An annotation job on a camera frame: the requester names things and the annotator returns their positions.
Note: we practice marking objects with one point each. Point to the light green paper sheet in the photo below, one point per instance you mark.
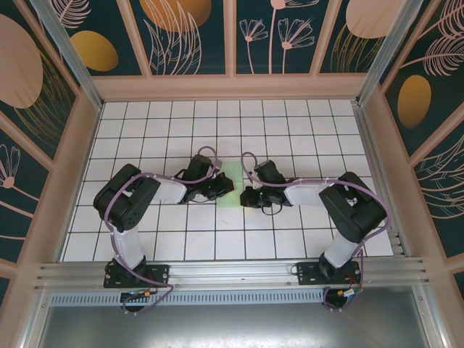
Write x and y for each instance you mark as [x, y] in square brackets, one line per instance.
[233, 170]

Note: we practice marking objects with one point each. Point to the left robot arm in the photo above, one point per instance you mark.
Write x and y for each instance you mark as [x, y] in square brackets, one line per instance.
[123, 199]

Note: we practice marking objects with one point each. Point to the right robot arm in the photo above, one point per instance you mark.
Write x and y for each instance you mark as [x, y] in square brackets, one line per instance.
[359, 210]

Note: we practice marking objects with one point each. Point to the grey metal sheet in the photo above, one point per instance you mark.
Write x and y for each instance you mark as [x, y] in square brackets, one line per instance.
[232, 326]

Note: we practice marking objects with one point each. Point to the small connector board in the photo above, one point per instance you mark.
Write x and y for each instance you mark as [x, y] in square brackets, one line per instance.
[349, 292]
[139, 294]

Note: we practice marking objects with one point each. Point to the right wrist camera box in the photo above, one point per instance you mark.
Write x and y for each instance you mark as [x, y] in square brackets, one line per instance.
[258, 182]

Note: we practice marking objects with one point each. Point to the aluminium side rail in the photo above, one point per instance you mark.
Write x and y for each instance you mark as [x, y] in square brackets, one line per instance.
[368, 145]

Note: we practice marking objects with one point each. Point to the aluminium mounting rail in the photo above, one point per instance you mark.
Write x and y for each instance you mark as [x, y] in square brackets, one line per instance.
[232, 272]

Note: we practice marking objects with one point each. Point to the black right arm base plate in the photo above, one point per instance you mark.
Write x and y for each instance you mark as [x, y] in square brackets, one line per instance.
[308, 273]

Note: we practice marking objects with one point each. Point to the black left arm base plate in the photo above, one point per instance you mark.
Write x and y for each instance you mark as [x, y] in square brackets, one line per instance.
[159, 273]

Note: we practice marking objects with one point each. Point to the aluminium corner post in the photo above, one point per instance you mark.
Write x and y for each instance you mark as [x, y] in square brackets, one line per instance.
[391, 47]
[72, 61]

